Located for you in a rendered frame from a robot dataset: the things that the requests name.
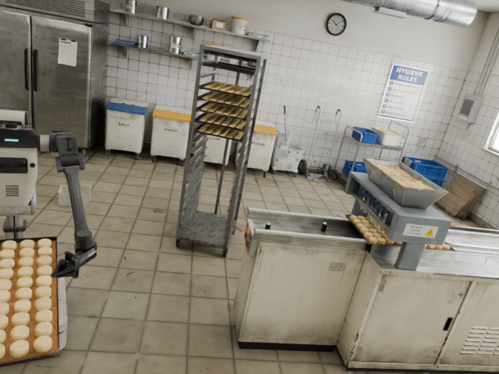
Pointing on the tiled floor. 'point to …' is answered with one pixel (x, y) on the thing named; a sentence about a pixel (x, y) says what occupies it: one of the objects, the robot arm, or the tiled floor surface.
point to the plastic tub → (69, 196)
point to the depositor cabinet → (422, 317)
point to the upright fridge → (9, 67)
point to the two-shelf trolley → (365, 146)
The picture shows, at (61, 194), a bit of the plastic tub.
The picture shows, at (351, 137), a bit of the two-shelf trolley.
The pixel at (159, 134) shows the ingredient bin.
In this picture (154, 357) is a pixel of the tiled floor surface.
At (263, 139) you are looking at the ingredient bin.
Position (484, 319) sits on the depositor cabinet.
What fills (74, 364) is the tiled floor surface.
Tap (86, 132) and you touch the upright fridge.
